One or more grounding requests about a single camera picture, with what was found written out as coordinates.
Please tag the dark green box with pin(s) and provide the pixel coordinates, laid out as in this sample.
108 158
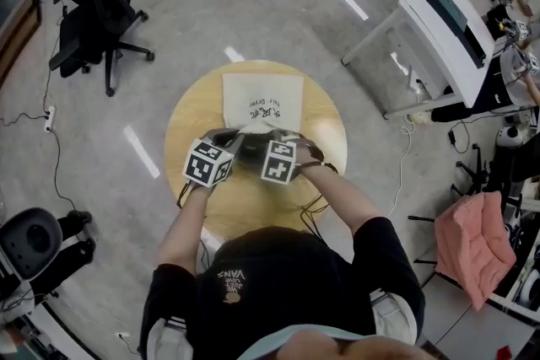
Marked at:
447 6

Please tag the person's black t-shirt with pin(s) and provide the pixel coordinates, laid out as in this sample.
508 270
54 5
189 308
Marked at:
287 286

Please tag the grey desk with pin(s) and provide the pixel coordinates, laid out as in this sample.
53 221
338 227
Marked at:
455 329

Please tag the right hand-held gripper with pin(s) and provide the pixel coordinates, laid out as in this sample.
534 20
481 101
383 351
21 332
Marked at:
278 164

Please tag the white desk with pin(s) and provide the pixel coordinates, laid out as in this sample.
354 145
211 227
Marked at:
434 38

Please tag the person's left forearm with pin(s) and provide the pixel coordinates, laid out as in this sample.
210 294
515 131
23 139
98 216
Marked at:
185 232

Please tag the black office chair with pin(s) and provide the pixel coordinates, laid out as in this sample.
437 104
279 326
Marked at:
88 33
506 164

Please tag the grey round chair back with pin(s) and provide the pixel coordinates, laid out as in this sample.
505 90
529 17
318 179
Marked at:
29 244

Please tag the person's right forearm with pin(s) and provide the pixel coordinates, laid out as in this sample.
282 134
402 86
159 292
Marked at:
346 198

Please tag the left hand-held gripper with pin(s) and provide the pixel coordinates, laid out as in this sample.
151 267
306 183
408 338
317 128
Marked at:
206 164

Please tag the white round device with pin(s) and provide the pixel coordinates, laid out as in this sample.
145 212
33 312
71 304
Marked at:
508 137

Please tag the black power adapter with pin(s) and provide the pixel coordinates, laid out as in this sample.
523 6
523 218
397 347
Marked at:
451 136

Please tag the person's head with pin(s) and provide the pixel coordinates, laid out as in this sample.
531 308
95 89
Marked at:
320 350

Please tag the white power strip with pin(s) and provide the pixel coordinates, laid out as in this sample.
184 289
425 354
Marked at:
50 119

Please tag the blue face mask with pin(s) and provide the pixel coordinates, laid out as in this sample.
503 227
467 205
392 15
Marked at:
270 339

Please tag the black flat box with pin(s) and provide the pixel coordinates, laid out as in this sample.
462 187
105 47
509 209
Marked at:
472 48

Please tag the white cloth bag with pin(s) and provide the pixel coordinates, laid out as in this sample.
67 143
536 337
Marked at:
261 97

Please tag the person's right hand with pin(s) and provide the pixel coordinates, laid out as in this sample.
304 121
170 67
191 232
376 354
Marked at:
308 154

